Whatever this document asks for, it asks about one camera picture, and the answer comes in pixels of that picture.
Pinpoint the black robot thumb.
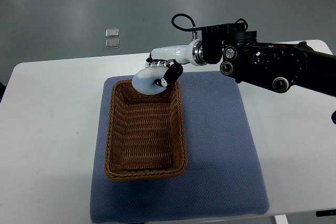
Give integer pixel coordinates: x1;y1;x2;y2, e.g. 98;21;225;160
154;63;183;88

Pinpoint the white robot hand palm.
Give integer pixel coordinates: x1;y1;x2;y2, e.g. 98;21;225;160
145;39;202;68

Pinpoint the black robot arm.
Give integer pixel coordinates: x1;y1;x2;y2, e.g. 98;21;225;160
146;19;335;96

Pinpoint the brown wicker basket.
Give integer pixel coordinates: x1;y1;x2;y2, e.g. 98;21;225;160
104;79;187;181

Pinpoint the upper metal floor plate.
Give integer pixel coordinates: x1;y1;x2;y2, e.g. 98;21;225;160
106;28;119;38

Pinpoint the blue quilted mat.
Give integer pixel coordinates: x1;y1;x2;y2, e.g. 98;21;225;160
90;71;269;223

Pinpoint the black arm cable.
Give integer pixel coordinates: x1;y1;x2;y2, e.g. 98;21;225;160
171;13;204;40

